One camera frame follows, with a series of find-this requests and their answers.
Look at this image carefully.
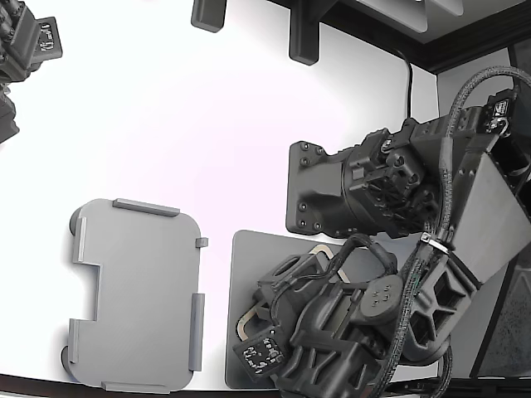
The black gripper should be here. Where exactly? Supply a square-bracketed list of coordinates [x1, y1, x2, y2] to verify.
[250, 252, 334, 329]

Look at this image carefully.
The beige rectangular frame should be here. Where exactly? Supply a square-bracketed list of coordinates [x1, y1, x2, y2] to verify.
[236, 244, 349, 347]

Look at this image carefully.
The black six-joint robot arm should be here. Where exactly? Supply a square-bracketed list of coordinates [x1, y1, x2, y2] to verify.
[275, 93, 531, 398]

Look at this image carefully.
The dark gray mat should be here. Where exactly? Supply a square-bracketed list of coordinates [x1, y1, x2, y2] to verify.
[224, 229, 416, 391]

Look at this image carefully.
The long black stand foot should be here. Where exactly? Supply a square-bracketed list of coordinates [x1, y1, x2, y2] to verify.
[288, 0, 321, 66]

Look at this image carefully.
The short black stand foot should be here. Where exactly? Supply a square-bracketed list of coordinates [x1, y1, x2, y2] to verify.
[190, 0, 228, 33]

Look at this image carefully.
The gray foam panel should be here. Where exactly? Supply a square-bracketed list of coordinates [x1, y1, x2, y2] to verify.
[356, 0, 429, 35]

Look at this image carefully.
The black wrist camera board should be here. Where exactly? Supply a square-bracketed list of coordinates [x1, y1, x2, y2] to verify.
[231, 326, 291, 381]

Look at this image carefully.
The light gray frame holder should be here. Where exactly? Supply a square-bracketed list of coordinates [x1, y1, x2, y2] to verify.
[61, 197, 210, 395]

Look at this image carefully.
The black braided cable bundle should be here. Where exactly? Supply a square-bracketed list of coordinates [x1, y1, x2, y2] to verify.
[373, 66, 531, 398]

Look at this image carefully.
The thin black cable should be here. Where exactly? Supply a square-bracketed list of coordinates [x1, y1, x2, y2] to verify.
[392, 47, 415, 122]

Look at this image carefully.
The black table frame rail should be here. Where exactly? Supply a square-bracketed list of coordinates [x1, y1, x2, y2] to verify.
[265, 0, 531, 74]

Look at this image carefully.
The idle arm camera board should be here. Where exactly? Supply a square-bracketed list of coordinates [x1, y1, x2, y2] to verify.
[35, 16, 66, 62]

